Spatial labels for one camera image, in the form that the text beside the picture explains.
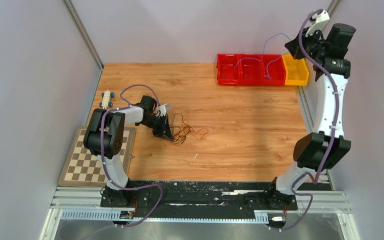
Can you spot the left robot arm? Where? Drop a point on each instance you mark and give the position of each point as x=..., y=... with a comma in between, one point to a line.
x=104, y=135

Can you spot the right red bin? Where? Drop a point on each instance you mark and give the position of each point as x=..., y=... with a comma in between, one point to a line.
x=273, y=70

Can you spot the toy block car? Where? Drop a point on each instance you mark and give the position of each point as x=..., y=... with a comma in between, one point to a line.
x=107, y=96

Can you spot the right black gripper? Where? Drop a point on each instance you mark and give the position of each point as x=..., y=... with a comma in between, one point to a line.
x=294, y=48

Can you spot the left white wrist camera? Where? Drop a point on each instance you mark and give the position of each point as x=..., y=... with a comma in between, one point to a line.
x=161, y=110

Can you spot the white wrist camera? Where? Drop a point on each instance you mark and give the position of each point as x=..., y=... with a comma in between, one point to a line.
x=318, y=21
x=161, y=110

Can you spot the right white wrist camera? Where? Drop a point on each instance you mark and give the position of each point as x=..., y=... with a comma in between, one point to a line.
x=318, y=21

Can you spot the yellow bin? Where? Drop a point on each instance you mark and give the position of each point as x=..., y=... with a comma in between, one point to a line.
x=297, y=73

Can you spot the wooden chessboard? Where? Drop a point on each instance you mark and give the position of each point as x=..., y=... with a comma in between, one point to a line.
x=82, y=169

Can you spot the aluminium frame rail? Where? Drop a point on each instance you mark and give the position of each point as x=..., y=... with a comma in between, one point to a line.
x=320, y=202

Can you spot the slotted cable duct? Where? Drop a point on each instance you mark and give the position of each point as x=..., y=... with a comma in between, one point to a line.
x=114, y=215

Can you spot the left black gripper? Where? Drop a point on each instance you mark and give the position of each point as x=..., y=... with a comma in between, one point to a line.
x=165, y=129

